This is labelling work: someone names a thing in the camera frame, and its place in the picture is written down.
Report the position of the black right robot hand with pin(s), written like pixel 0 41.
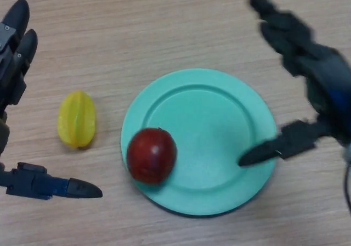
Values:
pixel 323 75

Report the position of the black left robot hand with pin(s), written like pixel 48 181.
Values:
pixel 11 73

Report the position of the red apple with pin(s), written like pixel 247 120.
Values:
pixel 150 155

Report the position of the green round plate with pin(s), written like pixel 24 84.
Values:
pixel 208 136

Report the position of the yellow starfruit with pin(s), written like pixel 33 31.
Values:
pixel 76 119

